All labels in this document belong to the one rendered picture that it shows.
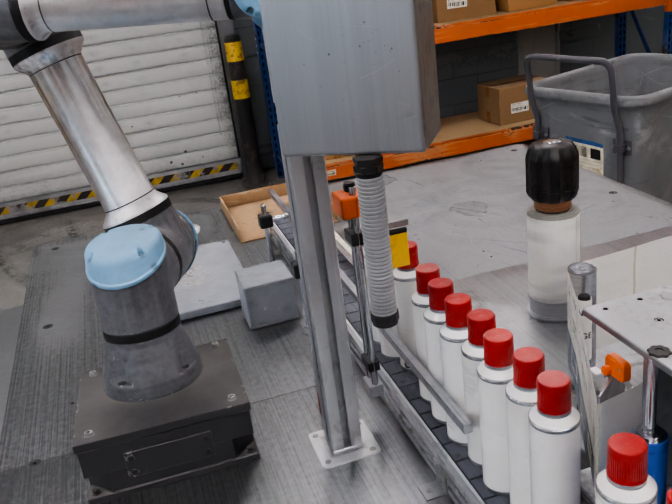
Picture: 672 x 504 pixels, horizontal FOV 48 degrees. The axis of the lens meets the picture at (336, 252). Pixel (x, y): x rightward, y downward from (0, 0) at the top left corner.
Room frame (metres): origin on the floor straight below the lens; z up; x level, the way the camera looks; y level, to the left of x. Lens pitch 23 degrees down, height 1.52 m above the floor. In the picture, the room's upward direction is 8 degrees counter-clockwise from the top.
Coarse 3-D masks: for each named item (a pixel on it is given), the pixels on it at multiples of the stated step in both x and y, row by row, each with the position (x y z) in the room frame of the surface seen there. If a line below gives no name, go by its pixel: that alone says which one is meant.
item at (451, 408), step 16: (272, 192) 1.76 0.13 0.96; (288, 208) 1.63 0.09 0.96; (352, 288) 1.17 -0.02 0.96; (384, 336) 1.01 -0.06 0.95; (400, 352) 0.95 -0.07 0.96; (416, 368) 0.89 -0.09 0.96; (432, 384) 0.85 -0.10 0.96; (448, 400) 0.81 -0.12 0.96; (464, 416) 0.77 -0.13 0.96; (464, 432) 0.75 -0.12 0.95
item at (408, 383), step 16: (288, 224) 1.75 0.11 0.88; (288, 240) 1.65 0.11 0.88; (352, 272) 1.41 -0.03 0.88; (352, 304) 1.27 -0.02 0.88; (352, 320) 1.21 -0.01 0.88; (384, 368) 1.04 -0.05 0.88; (400, 368) 1.03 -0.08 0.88; (400, 384) 0.98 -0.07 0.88; (416, 384) 0.98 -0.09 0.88; (416, 400) 0.94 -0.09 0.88; (432, 432) 0.86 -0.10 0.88; (448, 448) 0.82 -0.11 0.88; (464, 448) 0.81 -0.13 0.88; (464, 464) 0.78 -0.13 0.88; (480, 480) 0.75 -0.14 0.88; (480, 496) 0.74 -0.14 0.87; (496, 496) 0.72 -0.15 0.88
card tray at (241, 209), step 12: (240, 192) 2.09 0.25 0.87; (252, 192) 2.10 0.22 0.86; (264, 192) 2.11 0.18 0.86; (276, 192) 2.12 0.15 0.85; (228, 204) 2.08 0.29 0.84; (240, 204) 2.09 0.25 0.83; (252, 204) 2.08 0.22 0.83; (276, 204) 2.05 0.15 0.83; (288, 204) 2.04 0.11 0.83; (228, 216) 1.95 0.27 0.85; (240, 216) 1.99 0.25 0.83; (252, 216) 1.97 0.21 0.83; (336, 216) 1.86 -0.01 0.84; (240, 228) 1.89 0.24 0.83; (252, 228) 1.88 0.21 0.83; (240, 240) 1.79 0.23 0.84; (252, 240) 1.80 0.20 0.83
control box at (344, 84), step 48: (288, 0) 0.85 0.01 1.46; (336, 0) 0.83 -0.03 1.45; (384, 0) 0.81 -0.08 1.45; (288, 48) 0.85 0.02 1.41; (336, 48) 0.83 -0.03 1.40; (384, 48) 0.81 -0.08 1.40; (432, 48) 0.87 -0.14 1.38; (288, 96) 0.85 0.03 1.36; (336, 96) 0.83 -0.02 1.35; (384, 96) 0.81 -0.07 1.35; (432, 96) 0.85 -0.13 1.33; (288, 144) 0.86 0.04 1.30; (336, 144) 0.84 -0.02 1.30; (384, 144) 0.82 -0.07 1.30
